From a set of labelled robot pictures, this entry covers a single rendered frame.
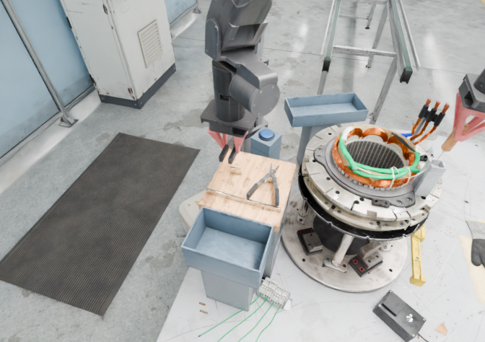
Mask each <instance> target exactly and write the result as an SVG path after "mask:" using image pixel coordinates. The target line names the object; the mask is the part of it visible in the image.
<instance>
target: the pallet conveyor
mask: <svg viewBox="0 0 485 342"><path fill-rule="evenodd" d="M341 1H354V2H362V3H366V4H368V3H371V4H372V8H371V11H370V14H369V15H368V16H366V17H360V16H353V15H345V14H339V11H340V7H341ZM398 2H399V5H400V8H401V13H402V16H403V21H404V24H405V27H406V32H407V35H408V40H409V43H410V46H411V51H412V54H413V57H414V62H415V65H416V70H417V71H419V70H420V68H421V66H420V63H419V59H418V56H417V53H416V49H415V45H414V41H413V38H412V36H411V31H410V28H409V25H408V21H407V18H406V14H405V11H404V8H403V4H402V1H401V0H398ZM333 4H334V0H333V3H332V7H331V12H330V15H329V19H328V24H327V28H326V32H325V37H324V40H323V46H322V49H321V52H320V59H321V58H322V55H323V49H324V45H325V39H326V35H327V32H328V26H329V22H330V19H331V13H332V9H333ZM376 4H385V8H384V11H383V15H382V18H381V20H380V24H379V27H378V29H377V34H376V36H375V40H374V43H373V45H372V49H368V48H356V47H349V46H343V45H334V40H335V36H336V28H337V24H338V18H339V17H345V18H354V19H368V21H367V26H366V27H365V29H367V30H368V29H369V28H370V27H369V26H370V24H371V21H372V16H373V14H374V11H375V7H376ZM387 16H389V21H390V29H391V33H392V38H393V46H394V51H395V52H392V51H381V50H376V49H377V45H378V43H379V40H380V36H381V34H382V31H383V28H384V25H385V21H386V19H387ZM332 53H341V54H347V55H354V56H365V57H369V58H368V62H367V65H366V66H365V67H366V68H367V70H370V68H371V64H372V60H373V58H374V55H377V56H388V57H394V59H393V62H392V64H391V66H390V69H389V72H388V75H387V77H386V79H385V83H384V85H383V88H382V90H381V93H380V96H379V98H378V100H377V103H376V106H375V109H374V111H372V112H371V113H369V114H367V119H370V122H369V124H372V125H375V124H376V122H377V119H378V116H379V114H380V111H381V109H382V107H383V104H384V101H385V98H386V97H387V94H388V91H389V89H390V86H391V84H392V82H393V79H394V77H395V75H396V72H397V70H398V75H399V79H400V83H401V82H406V83H407V84H408V82H409V79H411V78H412V76H413V74H414V70H413V66H412V63H411V58H410V55H409V51H408V46H407V43H406V38H405V35H404V31H403V26H402V23H401V18H400V15H399V12H398V7H397V3H396V0H386V1H384V0H336V5H335V9H334V13H333V19H332V23H331V29H330V33H329V37H328V43H327V47H326V51H325V57H324V60H323V68H322V71H321V75H320V82H319V86H318V92H317V95H322V94H323V89H324V86H325V80H326V76H327V73H328V70H329V67H330V64H331V58H332Z"/></svg>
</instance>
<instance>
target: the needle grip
mask: <svg viewBox="0 0 485 342"><path fill-rule="evenodd" d="M468 128H469V127H468V124H466V123H465V125H464V127H463V132H462V134H464V133H465V132H466V131H467V129H468ZM454 133H455V128H454V129H453V131H452V132H451V134H450V135H449V136H448V138H447V139H446V140H445V142H444V143H443V145H442V146H441V149H442V150H444V151H445V152H450V151H451V149H452V148H453V147H454V146H455V145H456V143H457V142H458V141H456V140H454Z"/></svg>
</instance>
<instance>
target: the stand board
mask: <svg viewBox="0 0 485 342"><path fill-rule="evenodd" d="M231 151H232V149H229V151H228V153H227V155H226V157H225V158H224V160H223V162H221V164H220V165H219V167H218V169H217V171H216V172H215V174H214V176H213V178H212V179H211V182H210V183H209V186H208V187H207V188H210V189H213V190H217V191H221V192H224V193H228V194H232V195H235V196H239V197H242V198H246V193H247V192H248V191H249V190H250V189H251V188H252V187H253V185H254V184H255V183H257V182H258V181H259V180H260V179H261V178H263V177H264V176H265V175H267V174H268V173H269V170H270V166H271V163H272V169H274V170H275V169H276V167H277V166H278V165H279V168H278V170H277V171H276V173H275V176H276V177H277V184H278V187H279V206H278V207H280V208H281V213H279V212H276V211H271V210H268V209H263V208H260V207H257V206H252V205H250V204H246V203H242V202H239V201H233V200H231V199H228V198H223V197H220V196H216V195H212V194H209V193H207V192H206V191H205V193H204V194H203V196H202V198H201V200H200V202H199V203H198V207H199V210H200V209H201V207H202V206H205V207H209V208H211V209H216V210H219V211H223V212H226V213H229V214H234V215H236V216H241V217H244V218H247V219H252V220H254V221H257V222H262V223H264V224H269V225H272V226H274V232H277V233H278V232H279V228H280V225H281V221H282V218H283V215H284V210H285V208H286V204H287V200H288V197H289V192H290V190H291V187H292V182H293V179H294V174H295V172H296V168H297V164H293V163H290V162H284V161H281V160H277V159H272V158H268V157H262V156H258V155H255V154H249V153H246V152H239V154H237V155H236V157H235V159H234V161H233V163H232V164H228V157H229V155H230V153H231ZM230 166H231V167H236V168H240V169H242V174H241V175H237V174H234V173H231V172H230ZM263 183H264V182H263ZM263 183H262V184H261V185H260V186H258V189H257V190H256V191H255V193H254V194H253V195H252V196H251V197H250V200H254V201H258V202H261V203H267V204H269V205H272V206H275V189H274V184H273V183H269V182H266V183H265V184H263Z"/></svg>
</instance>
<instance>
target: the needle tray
mask: <svg viewBox="0 0 485 342"><path fill-rule="evenodd" d="M284 110H285V113H286V114H287V117H288V120H289V122H290V125H291V127H292V128H295V127H302V133H301V137H300V145H299V149H298V153H297V161H298V164H299V166H300V165H301V163H302V161H303V158H304V155H305V150H306V147H307V144H308V143H309V141H310V140H311V138H312V137H313V136H314V135H315V134H317V133H318V132H320V131H322V130H323V129H325V128H328V127H329V128H330V127H331V126H337V127H338V128H340V124H341V123H353V122H361V121H365V120H366V118H367V114H368V112H369V109H368V108H367V106H366V105H365V104H364V103H363V102H362V100H361V99H360V98H359V96H358V95H357V93H356V92H348V93H338V94H329V95H310V96H301V97H285V101H284Z"/></svg>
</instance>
